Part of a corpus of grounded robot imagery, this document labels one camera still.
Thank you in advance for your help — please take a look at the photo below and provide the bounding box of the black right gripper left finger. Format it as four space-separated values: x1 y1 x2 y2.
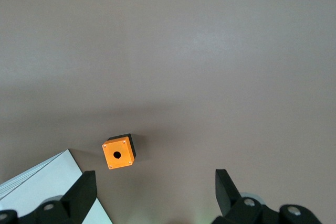
0 170 97 224

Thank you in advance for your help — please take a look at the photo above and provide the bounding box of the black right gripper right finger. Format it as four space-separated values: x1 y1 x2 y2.
209 168 322 224

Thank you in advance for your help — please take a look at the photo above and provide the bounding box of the white drawer cabinet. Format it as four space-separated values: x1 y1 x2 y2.
0 148 114 224

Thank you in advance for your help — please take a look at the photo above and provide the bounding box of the orange button enclosure box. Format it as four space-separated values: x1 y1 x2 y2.
101 133 138 171

